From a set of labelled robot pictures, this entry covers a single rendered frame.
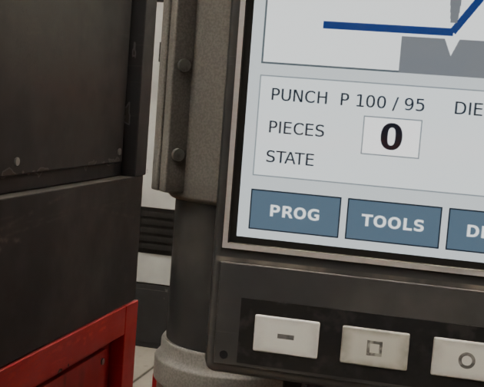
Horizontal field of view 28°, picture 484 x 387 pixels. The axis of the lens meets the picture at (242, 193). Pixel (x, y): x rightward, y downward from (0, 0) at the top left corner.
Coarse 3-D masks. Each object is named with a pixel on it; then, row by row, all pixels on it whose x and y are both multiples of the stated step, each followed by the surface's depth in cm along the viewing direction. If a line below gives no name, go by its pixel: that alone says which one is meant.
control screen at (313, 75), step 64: (256, 0) 54; (320, 0) 53; (384, 0) 52; (448, 0) 51; (256, 64) 54; (320, 64) 53; (384, 64) 52; (448, 64) 52; (256, 128) 54; (320, 128) 53; (448, 128) 52; (256, 192) 55; (320, 192) 54; (384, 192) 53; (448, 192) 52; (448, 256) 52
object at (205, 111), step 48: (192, 0) 66; (192, 48) 67; (192, 96) 67; (192, 144) 67; (192, 192) 67; (192, 240) 69; (192, 288) 69; (192, 336) 69; (192, 384) 68; (240, 384) 67
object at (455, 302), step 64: (256, 256) 55; (320, 256) 54; (384, 256) 53; (256, 320) 55; (320, 320) 54; (384, 320) 53; (448, 320) 52; (320, 384) 55; (384, 384) 54; (448, 384) 53
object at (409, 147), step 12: (372, 120) 53; (384, 120) 53; (396, 120) 52; (408, 120) 52; (420, 120) 52; (372, 132) 53; (384, 132) 53; (396, 132) 52; (408, 132) 52; (420, 132) 52; (372, 144) 53; (384, 144) 53; (396, 144) 53; (408, 144) 52; (396, 156) 53; (408, 156) 52
